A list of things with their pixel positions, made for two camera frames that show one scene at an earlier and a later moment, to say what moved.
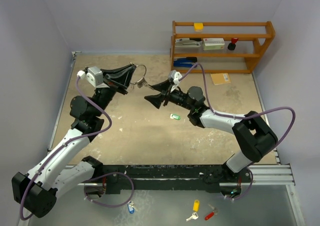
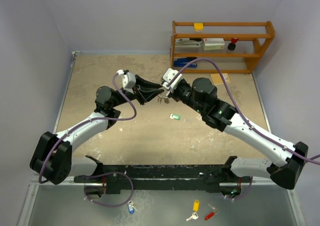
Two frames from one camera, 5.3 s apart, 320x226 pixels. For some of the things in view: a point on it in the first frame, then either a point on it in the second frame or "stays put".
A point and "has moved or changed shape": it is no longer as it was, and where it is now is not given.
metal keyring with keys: [142, 81] has moved or changed shape
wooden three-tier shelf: [219, 47] stays put
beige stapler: [188, 44] stays put
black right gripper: [166, 88] to [172, 95]
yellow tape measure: [198, 27] stays put
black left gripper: [118, 79] to [142, 94]
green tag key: [175, 116] stays put
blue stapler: [189, 62] stays put
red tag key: [215, 211] stays put
